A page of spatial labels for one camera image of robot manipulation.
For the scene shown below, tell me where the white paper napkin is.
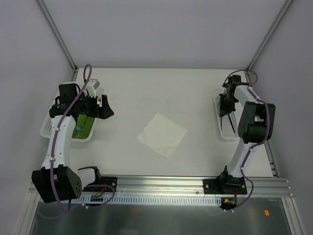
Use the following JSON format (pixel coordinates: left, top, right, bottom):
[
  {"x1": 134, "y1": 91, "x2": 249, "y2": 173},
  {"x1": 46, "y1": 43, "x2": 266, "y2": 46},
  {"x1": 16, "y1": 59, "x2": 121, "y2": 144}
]
[{"x1": 137, "y1": 113, "x2": 187, "y2": 159}]

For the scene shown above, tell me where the black slotted spoon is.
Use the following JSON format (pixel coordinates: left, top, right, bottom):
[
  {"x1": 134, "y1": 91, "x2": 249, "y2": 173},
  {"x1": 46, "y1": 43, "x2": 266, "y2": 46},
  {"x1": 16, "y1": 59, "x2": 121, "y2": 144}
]
[{"x1": 220, "y1": 115, "x2": 234, "y2": 133}]

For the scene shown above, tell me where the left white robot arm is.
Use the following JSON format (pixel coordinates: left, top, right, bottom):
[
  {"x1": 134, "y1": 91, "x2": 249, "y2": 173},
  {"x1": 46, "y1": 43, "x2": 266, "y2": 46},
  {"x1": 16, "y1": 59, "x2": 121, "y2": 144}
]
[{"x1": 31, "y1": 83, "x2": 114, "y2": 203}]

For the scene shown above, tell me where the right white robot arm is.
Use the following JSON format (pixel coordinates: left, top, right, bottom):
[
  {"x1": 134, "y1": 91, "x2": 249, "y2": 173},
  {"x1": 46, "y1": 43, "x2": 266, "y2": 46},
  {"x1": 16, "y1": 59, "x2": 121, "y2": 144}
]
[{"x1": 210, "y1": 73, "x2": 276, "y2": 195}]

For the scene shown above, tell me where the green rolled napkin bundle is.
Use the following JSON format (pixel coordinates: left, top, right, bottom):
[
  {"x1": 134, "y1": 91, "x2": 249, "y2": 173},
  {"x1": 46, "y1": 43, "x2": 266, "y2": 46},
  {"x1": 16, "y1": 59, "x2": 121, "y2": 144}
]
[{"x1": 72, "y1": 115, "x2": 95, "y2": 140}]

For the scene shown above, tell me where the light blue rolled napkin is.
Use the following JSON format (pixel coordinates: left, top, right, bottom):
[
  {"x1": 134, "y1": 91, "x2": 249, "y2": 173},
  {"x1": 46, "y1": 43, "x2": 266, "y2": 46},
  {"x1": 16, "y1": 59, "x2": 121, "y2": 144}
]
[{"x1": 76, "y1": 125, "x2": 83, "y2": 132}]

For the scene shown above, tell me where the white narrow utensil tray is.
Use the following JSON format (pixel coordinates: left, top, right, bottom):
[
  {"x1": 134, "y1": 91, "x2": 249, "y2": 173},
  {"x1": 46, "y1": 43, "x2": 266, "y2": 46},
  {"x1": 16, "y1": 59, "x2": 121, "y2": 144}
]
[{"x1": 213, "y1": 96, "x2": 239, "y2": 141}]

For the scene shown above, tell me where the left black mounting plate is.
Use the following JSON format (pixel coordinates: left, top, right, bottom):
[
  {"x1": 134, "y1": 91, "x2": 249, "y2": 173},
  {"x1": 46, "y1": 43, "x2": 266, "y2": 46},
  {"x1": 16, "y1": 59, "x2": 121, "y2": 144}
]
[{"x1": 83, "y1": 176, "x2": 118, "y2": 192}]

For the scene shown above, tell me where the black mounting plate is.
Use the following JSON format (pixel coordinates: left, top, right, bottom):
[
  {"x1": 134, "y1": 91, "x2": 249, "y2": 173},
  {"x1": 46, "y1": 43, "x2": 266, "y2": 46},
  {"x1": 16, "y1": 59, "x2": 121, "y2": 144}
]
[
  {"x1": 83, "y1": 176, "x2": 118, "y2": 192},
  {"x1": 202, "y1": 177, "x2": 247, "y2": 195}
]

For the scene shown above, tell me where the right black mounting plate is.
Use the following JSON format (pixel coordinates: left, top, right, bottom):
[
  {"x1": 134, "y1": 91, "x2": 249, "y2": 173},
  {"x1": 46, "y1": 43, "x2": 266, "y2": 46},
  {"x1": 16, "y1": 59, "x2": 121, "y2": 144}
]
[{"x1": 202, "y1": 177, "x2": 247, "y2": 195}]

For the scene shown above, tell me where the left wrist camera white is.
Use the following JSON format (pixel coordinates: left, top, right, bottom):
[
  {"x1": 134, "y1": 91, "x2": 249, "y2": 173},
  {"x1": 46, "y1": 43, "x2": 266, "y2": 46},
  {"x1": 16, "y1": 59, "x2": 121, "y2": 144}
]
[{"x1": 85, "y1": 79, "x2": 100, "y2": 97}]

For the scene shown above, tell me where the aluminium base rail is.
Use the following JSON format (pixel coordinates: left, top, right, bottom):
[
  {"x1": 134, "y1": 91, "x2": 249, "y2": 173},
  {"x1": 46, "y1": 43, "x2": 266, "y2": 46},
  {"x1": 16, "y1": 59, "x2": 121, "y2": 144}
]
[{"x1": 28, "y1": 175, "x2": 293, "y2": 198}]

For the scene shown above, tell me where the left aluminium frame post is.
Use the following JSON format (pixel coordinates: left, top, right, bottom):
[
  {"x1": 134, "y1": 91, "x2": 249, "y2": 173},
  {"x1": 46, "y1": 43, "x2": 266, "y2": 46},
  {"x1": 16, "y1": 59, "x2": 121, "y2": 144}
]
[{"x1": 35, "y1": 0, "x2": 77, "y2": 71}]

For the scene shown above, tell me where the aluminium frame post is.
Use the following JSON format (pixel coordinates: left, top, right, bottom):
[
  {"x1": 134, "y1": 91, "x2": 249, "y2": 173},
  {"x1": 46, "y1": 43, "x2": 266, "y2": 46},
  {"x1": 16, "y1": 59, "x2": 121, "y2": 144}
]
[
  {"x1": 35, "y1": 0, "x2": 77, "y2": 71},
  {"x1": 246, "y1": 0, "x2": 294, "y2": 70}
]

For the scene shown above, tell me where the white slotted cable duct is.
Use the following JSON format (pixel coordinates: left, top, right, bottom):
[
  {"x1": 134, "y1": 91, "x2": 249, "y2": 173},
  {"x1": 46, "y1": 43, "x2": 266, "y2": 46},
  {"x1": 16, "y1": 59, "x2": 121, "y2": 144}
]
[{"x1": 71, "y1": 194, "x2": 222, "y2": 207}]

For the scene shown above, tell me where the right aluminium frame post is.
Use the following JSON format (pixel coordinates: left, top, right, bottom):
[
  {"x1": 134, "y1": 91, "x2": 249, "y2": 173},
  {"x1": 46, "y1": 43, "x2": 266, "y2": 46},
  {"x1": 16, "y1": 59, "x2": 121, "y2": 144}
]
[{"x1": 246, "y1": 0, "x2": 294, "y2": 70}]

